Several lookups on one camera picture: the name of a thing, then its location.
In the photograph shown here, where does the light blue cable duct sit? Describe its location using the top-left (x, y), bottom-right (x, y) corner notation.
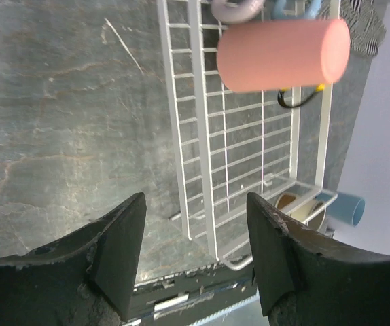
top-left (192, 293), bottom-right (269, 326)

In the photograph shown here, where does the lilac textured mug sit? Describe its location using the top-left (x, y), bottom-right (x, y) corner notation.
top-left (211, 0), bottom-right (265, 24)

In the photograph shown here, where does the light blue textured mug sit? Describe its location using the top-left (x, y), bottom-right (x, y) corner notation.
top-left (271, 0), bottom-right (322, 20)

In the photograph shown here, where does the striped cloth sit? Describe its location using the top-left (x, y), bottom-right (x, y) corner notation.
top-left (320, 0), bottom-right (387, 57)

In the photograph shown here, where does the yellow plastic cup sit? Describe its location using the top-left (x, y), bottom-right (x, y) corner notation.
top-left (277, 84), bottom-right (326, 109)

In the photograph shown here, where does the metal steel cup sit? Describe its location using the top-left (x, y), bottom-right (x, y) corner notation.
top-left (275, 192), bottom-right (326, 232)

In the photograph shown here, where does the blue plastic cup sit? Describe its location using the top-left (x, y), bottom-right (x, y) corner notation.
top-left (326, 192), bottom-right (366, 227)

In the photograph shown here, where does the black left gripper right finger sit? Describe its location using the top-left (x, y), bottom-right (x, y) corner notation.
top-left (247, 192), bottom-right (390, 325)

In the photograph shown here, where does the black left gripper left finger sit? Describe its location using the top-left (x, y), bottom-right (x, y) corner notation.
top-left (0, 192), bottom-right (147, 325)

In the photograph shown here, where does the white wire dish rack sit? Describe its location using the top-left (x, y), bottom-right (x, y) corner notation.
top-left (157, 1), bottom-right (337, 271)

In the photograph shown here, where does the pink plastic cup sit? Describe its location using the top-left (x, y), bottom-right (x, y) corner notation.
top-left (217, 18), bottom-right (350, 93)

